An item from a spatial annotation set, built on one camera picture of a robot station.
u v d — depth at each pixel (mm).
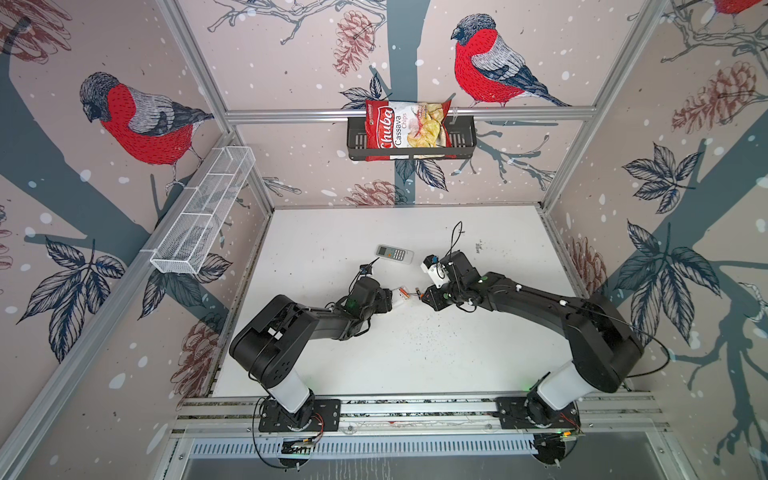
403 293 951
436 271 776
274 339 462
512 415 728
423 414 754
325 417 731
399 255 1037
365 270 842
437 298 773
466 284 691
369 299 746
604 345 444
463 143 933
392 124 873
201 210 779
